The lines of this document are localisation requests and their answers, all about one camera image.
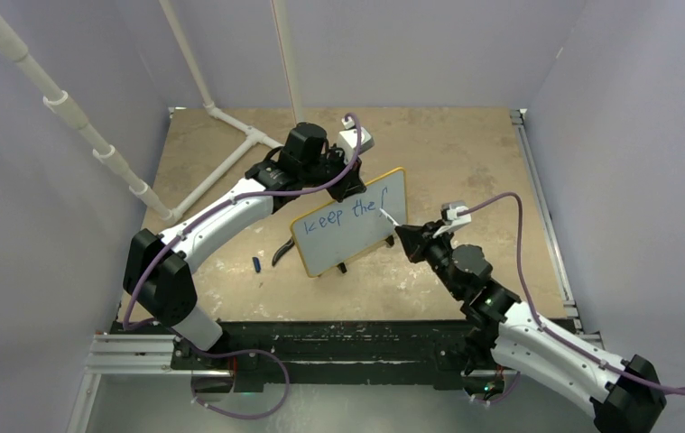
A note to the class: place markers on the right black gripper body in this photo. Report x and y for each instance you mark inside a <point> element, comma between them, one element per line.
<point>438,253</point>

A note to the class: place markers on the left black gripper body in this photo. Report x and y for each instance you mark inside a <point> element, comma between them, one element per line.
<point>326,169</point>

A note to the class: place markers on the white marker pen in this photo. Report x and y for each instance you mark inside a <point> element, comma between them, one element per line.
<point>388,217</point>

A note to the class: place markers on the yellow framed whiteboard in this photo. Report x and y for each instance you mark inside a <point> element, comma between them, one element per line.
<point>338,231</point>

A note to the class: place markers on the blue marker cap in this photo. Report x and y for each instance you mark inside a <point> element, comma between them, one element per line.
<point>257,264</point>

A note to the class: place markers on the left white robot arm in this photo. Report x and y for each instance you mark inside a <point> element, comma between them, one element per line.
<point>160,267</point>

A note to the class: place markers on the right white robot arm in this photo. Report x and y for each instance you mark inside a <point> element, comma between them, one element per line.
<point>620,395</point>

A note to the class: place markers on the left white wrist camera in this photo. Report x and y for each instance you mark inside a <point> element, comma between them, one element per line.
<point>350,139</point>

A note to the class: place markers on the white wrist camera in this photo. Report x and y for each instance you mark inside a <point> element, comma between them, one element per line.
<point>350,139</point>
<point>454,215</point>

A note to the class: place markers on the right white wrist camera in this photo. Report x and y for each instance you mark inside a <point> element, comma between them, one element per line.
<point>454,215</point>

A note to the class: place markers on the black handled pliers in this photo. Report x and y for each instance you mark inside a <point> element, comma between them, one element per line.
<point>281,251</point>

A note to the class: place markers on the right aluminium side rail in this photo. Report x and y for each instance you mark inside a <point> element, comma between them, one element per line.
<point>568,302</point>

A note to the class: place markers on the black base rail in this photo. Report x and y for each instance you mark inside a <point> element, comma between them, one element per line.
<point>380,352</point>

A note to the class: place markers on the white pvc pipe frame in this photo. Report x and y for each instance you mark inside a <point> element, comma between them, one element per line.
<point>49,180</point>

